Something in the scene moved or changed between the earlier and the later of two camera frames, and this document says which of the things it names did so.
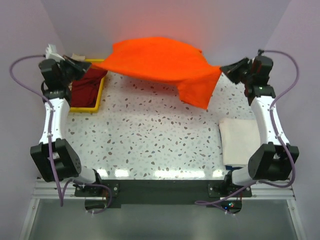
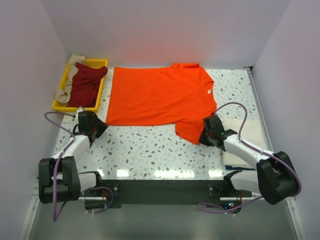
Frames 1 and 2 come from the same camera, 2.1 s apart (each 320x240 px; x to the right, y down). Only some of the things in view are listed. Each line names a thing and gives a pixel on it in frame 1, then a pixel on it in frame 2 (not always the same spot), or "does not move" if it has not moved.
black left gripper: (80, 67) to (102, 126)
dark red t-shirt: (85, 90) does not move
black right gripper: (230, 71) to (202, 139)
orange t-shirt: (165, 60) to (183, 94)
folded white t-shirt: (241, 140) does not move
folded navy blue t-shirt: (230, 168) does not move
